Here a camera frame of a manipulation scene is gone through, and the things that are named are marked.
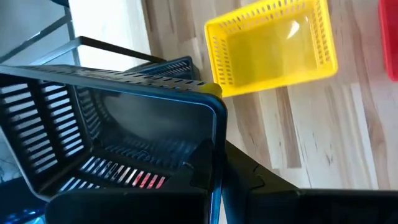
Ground black frame wooden shelf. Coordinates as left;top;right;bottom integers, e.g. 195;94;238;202
0;0;167;66

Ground yellow plastic basket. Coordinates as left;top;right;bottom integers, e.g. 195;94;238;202
198;0;339;98

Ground red plastic basket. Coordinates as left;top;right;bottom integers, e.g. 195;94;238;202
378;0;398;82

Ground black plastic basket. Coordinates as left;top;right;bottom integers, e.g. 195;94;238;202
126;55;200;81
0;63;228;224

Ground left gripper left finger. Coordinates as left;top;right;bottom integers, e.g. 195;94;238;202
45;138;217;224

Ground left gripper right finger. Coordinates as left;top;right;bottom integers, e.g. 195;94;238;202
222;141;398;224

